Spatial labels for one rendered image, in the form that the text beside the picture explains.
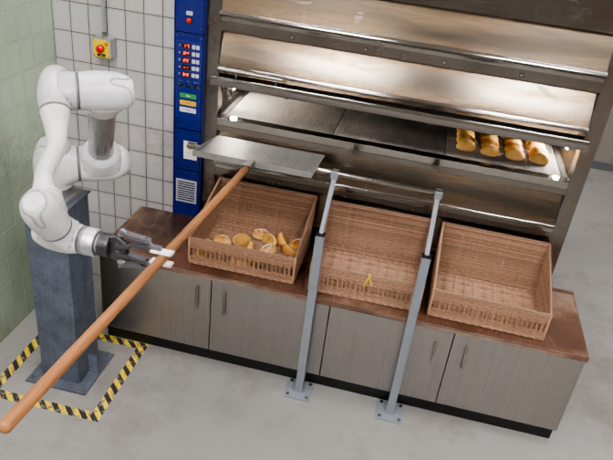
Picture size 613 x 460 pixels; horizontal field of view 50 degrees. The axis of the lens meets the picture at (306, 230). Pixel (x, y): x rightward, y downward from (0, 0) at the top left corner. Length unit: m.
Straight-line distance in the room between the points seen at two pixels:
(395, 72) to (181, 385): 1.90
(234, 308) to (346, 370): 0.65
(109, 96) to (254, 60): 1.11
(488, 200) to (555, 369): 0.88
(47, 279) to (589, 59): 2.63
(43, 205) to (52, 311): 1.42
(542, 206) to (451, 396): 1.05
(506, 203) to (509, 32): 0.85
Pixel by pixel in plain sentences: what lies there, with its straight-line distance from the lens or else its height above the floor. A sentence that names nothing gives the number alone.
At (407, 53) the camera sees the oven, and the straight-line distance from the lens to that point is 3.20.
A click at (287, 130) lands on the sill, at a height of 1.18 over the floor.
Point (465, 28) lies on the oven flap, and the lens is 3.17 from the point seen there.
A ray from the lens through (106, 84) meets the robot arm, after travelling 2.40.
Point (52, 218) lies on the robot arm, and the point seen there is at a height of 1.45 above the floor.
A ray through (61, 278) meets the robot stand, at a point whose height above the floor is 0.64.
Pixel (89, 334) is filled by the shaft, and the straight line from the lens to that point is 1.66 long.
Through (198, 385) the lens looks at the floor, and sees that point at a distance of 3.50.
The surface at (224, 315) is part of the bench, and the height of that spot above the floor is 0.35.
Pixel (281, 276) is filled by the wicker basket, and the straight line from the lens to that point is 3.22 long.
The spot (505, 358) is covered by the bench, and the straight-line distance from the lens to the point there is 3.28.
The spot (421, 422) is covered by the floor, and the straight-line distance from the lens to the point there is 3.50.
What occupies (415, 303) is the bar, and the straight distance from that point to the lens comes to 3.04.
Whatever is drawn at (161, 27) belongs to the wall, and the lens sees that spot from 3.48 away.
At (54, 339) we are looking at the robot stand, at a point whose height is 0.26.
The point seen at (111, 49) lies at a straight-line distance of 3.56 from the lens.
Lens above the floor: 2.42
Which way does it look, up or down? 30 degrees down
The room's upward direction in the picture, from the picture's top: 7 degrees clockwise
